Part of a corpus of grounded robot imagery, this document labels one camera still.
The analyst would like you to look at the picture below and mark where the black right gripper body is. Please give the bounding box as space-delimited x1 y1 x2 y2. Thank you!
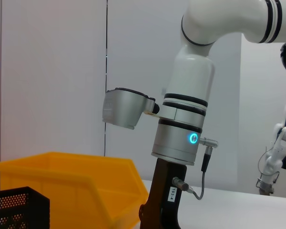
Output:
138 157 188 229

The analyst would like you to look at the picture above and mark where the black mesh pen holder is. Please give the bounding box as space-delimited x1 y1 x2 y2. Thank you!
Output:
0 186 50 229

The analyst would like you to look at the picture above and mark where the yellow plastic storage bin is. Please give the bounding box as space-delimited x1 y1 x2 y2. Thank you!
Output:
0 152 150 227

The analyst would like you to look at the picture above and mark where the white humanoid robot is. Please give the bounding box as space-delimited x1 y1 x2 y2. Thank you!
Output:
256 42 286 196

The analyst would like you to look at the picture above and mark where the grey right gripper cable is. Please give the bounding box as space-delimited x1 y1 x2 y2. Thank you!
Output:
172 137 219 200

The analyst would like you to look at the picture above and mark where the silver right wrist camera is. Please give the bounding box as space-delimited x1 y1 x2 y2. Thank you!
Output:
102 87 160 130

